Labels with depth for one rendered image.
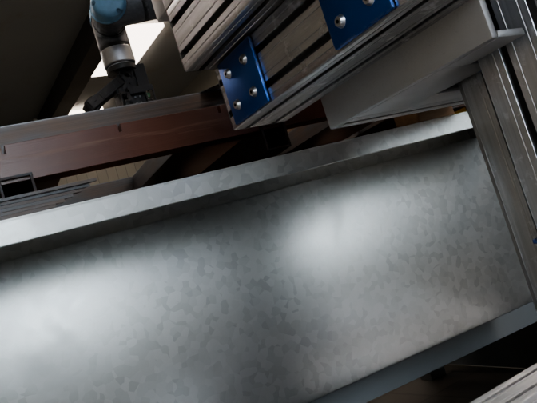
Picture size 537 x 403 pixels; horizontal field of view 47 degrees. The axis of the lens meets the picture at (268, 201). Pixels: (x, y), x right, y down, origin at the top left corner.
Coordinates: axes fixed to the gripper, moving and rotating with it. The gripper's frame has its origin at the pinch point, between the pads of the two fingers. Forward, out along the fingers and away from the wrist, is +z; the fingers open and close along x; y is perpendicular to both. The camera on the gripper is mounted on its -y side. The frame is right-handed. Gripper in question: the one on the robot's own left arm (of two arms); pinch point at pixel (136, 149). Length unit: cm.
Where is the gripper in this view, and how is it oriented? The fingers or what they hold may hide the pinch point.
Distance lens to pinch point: 147.8
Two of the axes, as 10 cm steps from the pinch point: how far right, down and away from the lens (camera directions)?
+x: -4.0, 2.0, 9.0
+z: 3.0, 9.5, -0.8
